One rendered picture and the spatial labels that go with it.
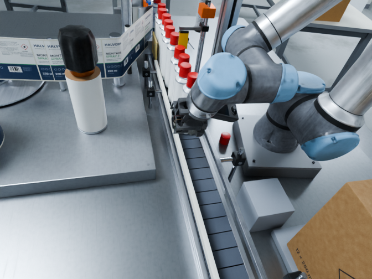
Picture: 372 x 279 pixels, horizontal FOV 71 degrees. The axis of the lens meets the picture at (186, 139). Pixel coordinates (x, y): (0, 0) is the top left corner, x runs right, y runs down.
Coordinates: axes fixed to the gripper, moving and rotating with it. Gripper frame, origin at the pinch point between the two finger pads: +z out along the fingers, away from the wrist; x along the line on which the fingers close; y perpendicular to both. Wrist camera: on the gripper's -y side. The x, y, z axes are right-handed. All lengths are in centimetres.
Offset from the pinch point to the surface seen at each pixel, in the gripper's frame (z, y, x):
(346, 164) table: 3, -54, 16
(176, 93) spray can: -1.0, 3.1, -10.8
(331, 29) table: 73, -142, -90
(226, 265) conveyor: -14.0, 0.4, 35.1
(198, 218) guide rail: -11.9, 4.5, 24.6
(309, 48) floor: 195, -234, -150
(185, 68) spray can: -8.4, 1.5, -14.8
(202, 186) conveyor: -3.7, 0.0, 17.3
